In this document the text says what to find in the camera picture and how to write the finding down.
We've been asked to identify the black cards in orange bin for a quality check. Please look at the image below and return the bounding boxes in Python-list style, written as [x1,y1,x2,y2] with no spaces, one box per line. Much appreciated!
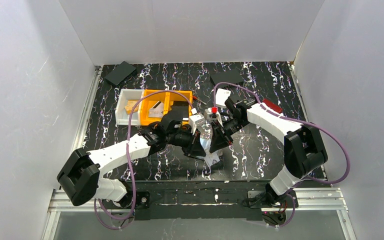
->
[170,101,189,115]

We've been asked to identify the grey card holder blue inside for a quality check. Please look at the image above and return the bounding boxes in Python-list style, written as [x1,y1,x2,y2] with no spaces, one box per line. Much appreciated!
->
[197,137,221,168]

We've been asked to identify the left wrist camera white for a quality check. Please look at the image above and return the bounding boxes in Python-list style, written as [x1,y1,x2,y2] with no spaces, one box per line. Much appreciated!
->
[188,113,206,134]

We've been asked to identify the orange double bin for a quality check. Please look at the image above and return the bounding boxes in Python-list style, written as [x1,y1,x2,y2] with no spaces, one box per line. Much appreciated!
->
[138,90,193,126]

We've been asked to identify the red handled small tool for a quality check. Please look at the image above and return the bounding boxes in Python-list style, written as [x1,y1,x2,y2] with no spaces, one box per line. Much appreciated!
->
[192,95,207,106]

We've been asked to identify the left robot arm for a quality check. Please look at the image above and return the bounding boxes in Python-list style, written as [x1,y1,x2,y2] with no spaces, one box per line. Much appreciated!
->
[56,110,207,206]

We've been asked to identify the silver cards in orange bin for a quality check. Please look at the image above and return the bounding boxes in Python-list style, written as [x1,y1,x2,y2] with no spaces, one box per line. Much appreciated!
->
[148,101,164,118]

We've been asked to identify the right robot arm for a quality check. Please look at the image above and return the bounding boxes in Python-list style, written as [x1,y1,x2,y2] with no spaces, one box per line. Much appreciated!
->
[209,98,328,198]

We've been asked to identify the tan cards in white bin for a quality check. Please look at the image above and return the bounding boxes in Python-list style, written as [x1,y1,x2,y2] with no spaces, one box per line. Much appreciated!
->
[124,99,141,115]

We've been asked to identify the white card holder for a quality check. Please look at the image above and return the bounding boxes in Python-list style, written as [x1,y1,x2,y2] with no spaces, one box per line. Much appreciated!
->
[215,88,232,109]

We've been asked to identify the red card holder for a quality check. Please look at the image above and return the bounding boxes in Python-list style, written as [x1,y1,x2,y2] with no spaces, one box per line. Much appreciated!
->
[262,98,283,114]

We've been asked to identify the black card case far left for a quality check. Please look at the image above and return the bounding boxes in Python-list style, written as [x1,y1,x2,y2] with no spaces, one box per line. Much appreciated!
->
[104,61,137,87]

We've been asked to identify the white plastic bin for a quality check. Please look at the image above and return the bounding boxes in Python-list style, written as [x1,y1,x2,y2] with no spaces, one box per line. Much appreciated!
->
[115,89,144,126]

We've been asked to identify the black card case far centre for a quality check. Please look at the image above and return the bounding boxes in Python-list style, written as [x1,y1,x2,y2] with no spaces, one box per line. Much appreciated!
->
[210,69,244,86]

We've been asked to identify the black card case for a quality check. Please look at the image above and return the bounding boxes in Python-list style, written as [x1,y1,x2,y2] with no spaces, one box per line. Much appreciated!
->
[210,69,244,86]
[104,61,137,87]

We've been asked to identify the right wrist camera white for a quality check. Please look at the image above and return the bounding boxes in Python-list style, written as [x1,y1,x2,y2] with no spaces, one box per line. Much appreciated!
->
[204,107,223,126]

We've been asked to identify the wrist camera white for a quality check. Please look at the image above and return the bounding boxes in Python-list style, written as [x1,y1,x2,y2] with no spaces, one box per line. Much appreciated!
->
[188,113,206,134]
[204,107,223,126]

